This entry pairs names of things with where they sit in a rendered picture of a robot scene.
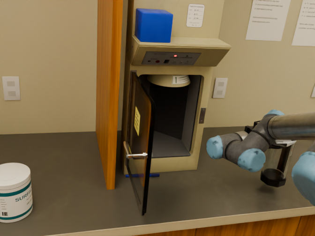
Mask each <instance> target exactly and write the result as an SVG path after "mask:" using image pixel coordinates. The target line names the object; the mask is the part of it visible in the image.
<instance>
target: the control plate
mask: <svg viewBox="0 0 315 236"><path fill-rule="evenodd" d="M174 55H177V56H176V57H175V56H174ZM186 55H188V57H186ZM200 55H201V53H192V52H146V53H145V56H144V58H143V61H142V65H192V66H193V65H194V63H195V62H196V61H197V59H198V58H199V56H200ZM148 60H150V61H151V62H148ZM157 60H159V61H160V62H159V63H156V61H157ZM165 60H169V62H168V63H164V61H165ZM173 61H176V62H175V63H174V62H173ZM180 61H182V63H180ZM187 61H189V62H188V63H187Z"/></svg>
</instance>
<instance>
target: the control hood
mask: <svg viewBox="0 0 315 236"><path fill-rule="evenodd" d="M230 49H231V46H230V45H229V44H227V43H225V42H223V41H221V40H220V39H218V38H196V37H171V42H170V43H154V42H140V40H139V39H138V38H137V37H136V36H135V35H133V36H132V45H131V61H130V63H131V65H134V66H192V65H142V61H143V58H144V56H145V53H146V52H192V53H201V55H200V56H199V58H198V59H197V61H196V62H195V63H194V65H193V66H217V65H218V64H219V62H220V61H221V60H222V59H223V57H224V56H225V55H226V54H227V53H228V52H229V50H230Z"/></svg>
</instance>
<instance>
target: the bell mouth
mask: <svg viewBox="0 0 315 236"><path fill-rule="evenodd" d="M147 80H148V81H149V82H151V83H153V84H156V85H159V86H164V87H184V86H187V85H189V84H190V79H189V75H178V74H149V75H148V76H147Z"/></svg>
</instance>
